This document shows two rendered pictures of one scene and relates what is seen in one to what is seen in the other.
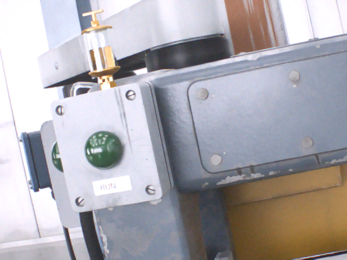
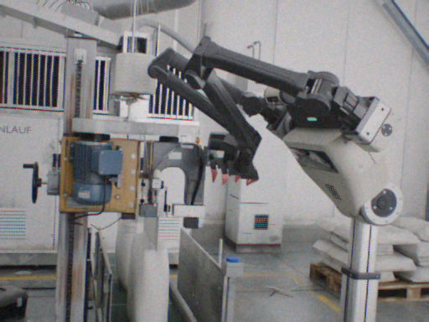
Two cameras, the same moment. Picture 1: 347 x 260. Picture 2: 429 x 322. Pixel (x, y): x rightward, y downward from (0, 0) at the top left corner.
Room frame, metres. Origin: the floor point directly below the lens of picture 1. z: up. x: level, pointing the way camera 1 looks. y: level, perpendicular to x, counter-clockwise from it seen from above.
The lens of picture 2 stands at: (1.63, 2.15, 1.41)
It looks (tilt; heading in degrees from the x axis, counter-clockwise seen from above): 4 degrees down; 242
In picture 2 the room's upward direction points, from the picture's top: 4 degrees clockwise
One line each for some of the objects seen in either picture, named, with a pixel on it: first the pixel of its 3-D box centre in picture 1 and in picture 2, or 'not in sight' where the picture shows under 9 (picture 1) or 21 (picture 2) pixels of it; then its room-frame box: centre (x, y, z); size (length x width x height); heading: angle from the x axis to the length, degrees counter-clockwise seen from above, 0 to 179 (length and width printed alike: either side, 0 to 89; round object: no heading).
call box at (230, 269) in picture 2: not in sight; (232, 267); (0.48, 0.20, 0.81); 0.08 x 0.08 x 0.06; 78
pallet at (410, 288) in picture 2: not in sight; (385, 279); (-2.19, -1.44, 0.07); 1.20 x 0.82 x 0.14; 170
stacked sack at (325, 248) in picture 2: not in sight; (350, 249); (-1.93, -1.68, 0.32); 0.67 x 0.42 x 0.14; 172
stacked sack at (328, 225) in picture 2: not in sight; (351, 225); (-1.93, -1.69, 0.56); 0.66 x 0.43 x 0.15; 165
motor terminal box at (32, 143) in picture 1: (49, 164); (106, 164); (1.06, 0.20, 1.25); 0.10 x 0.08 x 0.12; 13
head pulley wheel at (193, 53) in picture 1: (188, 57); (168, 139); (0.72, -0.03, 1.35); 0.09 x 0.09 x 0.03
